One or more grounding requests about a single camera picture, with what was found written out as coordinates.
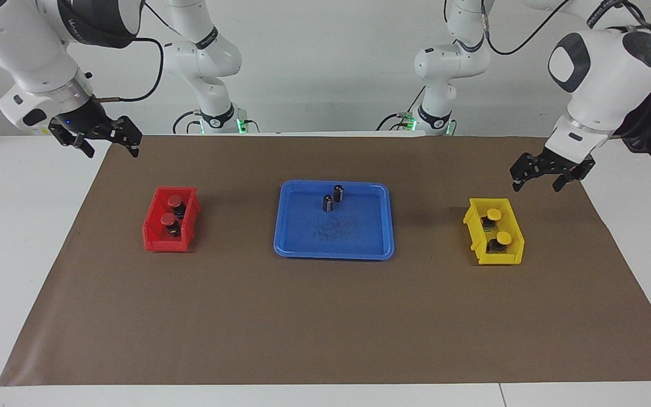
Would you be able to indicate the red plastic storage bin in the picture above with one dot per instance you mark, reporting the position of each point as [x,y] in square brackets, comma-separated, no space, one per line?
[161,244]

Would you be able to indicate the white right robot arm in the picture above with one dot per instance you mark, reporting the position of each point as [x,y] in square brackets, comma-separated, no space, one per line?
[20,45]

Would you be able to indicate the brown paper table mat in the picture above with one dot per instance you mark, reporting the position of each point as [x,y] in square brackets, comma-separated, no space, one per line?
[325,316]

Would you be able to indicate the red cap push button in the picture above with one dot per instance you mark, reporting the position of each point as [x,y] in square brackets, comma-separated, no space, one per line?
[167,218]
[174,200]

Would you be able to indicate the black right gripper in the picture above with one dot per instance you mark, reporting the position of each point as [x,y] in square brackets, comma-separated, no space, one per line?
[91,116]

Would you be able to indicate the yellow cap push button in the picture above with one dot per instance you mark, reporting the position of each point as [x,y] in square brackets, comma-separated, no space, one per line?
[504,237]
[493,213]

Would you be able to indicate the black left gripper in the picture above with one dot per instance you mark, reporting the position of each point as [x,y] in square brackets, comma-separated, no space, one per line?
[563,160]

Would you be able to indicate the yellow plastic storage bin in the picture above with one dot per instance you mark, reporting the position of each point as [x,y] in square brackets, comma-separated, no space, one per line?
[500,259]

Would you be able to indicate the small black cylinder component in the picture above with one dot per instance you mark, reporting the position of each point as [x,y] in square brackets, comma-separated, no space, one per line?
[328,203]
[338,193]

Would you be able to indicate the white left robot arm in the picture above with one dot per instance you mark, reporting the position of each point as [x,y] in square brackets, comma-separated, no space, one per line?
[602,73]

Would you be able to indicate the blue plastic tray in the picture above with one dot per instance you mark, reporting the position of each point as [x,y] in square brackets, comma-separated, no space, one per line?
[359,237]

